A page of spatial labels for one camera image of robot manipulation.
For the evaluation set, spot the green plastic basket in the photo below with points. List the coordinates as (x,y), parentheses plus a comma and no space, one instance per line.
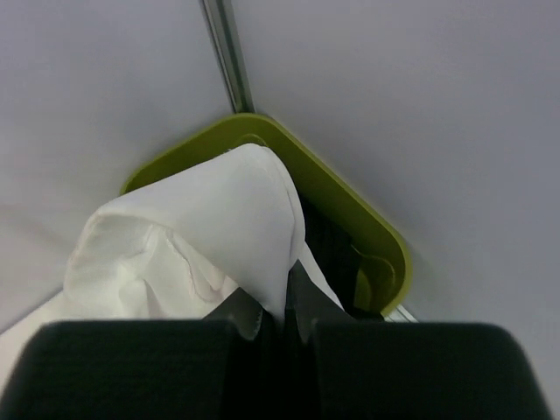
(385,272)

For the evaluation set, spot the black shirt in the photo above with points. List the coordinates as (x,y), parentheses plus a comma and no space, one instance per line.
(333,251)

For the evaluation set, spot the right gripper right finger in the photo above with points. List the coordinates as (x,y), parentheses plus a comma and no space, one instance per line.
(345,368)

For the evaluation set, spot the white shirt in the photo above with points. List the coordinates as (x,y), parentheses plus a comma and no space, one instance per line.
(176,249)

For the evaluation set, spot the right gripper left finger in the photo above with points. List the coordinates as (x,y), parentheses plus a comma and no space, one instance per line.
(208,368)

